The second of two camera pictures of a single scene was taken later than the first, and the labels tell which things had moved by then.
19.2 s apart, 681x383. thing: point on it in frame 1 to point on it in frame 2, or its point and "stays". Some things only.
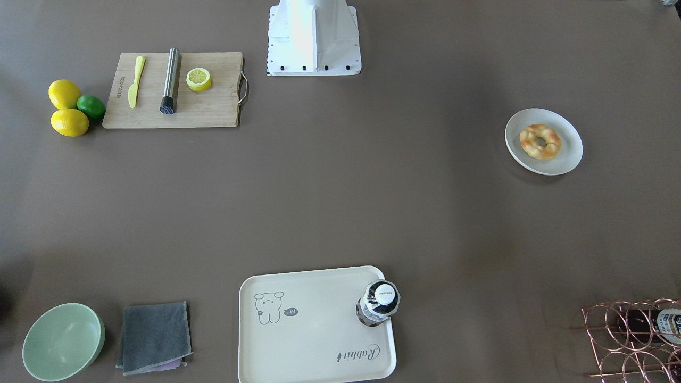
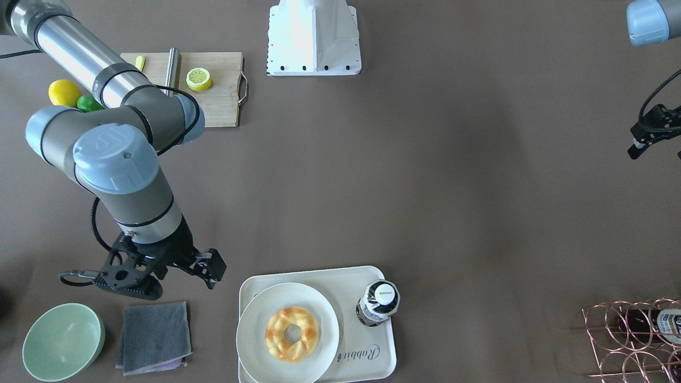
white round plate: [565, 159] to [251, 323]
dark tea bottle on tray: [380, 300] stays
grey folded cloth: [154, 338] stays
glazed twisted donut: [527, 139] to [276, 341]
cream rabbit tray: [301, 327] stays
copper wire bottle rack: [636, 342] stays
